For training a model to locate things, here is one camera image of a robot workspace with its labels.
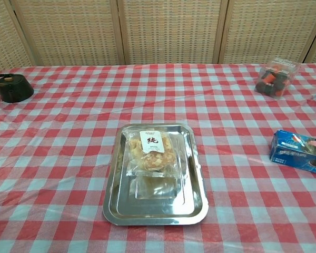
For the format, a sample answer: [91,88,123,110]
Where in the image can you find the snack bag with crackers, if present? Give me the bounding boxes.
[122,129,185,180]

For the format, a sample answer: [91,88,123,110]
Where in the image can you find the silver metal tray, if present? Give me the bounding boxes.
[102,123,210,227]

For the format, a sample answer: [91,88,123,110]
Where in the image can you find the red white checkered tablecloth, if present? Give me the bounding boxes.
[0,62,316,253]

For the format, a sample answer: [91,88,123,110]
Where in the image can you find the woven bamboo folding screen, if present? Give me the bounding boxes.
[0,0,316,69]

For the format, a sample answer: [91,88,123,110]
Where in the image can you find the clear box of red-black items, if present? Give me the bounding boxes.
[254,56,301,100]

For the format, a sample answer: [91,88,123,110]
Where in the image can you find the blue Oreo cookie box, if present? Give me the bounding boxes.
[269,129,316,177]

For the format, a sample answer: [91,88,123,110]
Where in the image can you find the black cast iron teapot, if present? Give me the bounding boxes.
[0,72,34,103]

